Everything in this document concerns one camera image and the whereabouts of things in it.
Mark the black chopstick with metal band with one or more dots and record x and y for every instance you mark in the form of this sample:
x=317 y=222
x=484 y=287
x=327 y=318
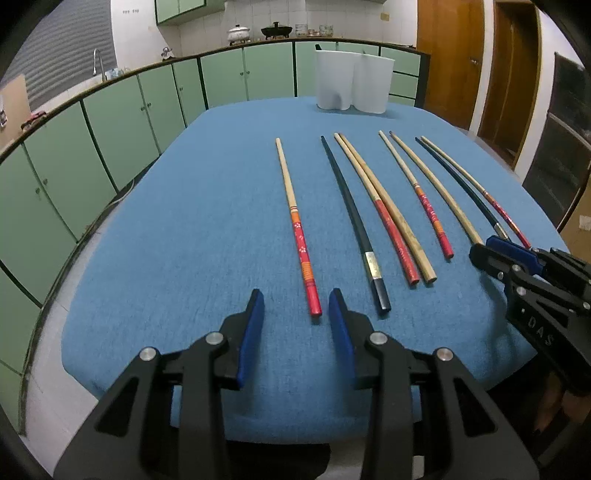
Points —
x=353 y=217
x=471 y=194

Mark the wooden door frame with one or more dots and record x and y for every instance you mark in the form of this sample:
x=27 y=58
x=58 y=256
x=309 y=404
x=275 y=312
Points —
x=512 y=78

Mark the wooden door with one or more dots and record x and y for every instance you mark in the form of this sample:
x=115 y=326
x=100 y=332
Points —
x=450 y=64

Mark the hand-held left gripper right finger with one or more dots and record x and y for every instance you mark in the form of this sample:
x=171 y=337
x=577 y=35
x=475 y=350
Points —
x=340 y=332

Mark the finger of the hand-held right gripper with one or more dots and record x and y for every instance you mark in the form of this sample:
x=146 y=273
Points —
x=512 y=253
x=494 y=265

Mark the orange red floral chopstick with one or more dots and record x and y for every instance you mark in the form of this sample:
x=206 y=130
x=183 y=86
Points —
x=431 y=214
x=295 y=217

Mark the dark banded red patterned chopstick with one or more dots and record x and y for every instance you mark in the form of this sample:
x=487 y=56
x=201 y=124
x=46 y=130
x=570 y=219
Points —
x=485 y=189

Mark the grey window shutter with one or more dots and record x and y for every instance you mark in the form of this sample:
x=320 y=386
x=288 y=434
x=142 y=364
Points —
x=69 y=50

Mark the blue tablecloth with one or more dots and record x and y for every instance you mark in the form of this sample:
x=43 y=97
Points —
x=207 y=207

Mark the cups beside sink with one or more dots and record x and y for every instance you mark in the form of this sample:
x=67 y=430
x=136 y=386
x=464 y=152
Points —
x=118 y=73

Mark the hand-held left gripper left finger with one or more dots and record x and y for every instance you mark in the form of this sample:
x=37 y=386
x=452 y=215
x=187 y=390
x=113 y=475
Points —
x=251 y=332

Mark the black wok with lid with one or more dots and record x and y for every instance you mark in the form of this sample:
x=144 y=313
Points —
x=277 y=30

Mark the small metal kettle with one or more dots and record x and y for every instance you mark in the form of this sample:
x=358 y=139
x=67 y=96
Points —
x=166 y=53

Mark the green kitchen cabinets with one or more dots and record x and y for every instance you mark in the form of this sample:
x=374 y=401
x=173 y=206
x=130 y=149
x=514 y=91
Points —
x=184 y=9
x=120 y=120

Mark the green lower kitchen cabinets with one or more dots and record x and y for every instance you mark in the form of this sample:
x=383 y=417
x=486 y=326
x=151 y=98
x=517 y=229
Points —
x=120 y=120

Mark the person's right hand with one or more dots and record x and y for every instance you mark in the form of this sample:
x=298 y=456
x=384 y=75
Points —
x=549 y=406

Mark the plain wooden chopstick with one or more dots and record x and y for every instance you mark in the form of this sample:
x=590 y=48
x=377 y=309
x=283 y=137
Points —
x=418 y=249
x=443 y=198

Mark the chrome sink faucet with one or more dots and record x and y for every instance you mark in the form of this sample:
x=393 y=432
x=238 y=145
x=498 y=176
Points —
x=98 y=62

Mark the white two-compartment utensil holder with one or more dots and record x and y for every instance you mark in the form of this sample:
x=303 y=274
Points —
x=353 y=78

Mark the green upper kitchen cabinets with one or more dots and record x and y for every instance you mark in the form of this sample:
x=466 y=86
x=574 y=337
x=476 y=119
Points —
x=184 y=9

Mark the brown wooden board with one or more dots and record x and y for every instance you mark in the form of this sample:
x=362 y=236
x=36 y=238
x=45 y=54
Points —
x=14 y=101

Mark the dark glass cabinet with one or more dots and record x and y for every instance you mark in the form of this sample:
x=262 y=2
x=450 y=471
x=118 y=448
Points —
x=565 y=138

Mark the pink cloth item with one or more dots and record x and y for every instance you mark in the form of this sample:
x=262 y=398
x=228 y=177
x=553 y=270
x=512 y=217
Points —
x=33 y=120

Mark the glass jar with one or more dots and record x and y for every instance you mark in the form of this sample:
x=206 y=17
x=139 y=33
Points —
x=326 y=30
x=301 y=30

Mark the white lidded pot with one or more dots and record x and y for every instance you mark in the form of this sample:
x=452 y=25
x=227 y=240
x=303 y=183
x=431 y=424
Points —
x=239 y=34

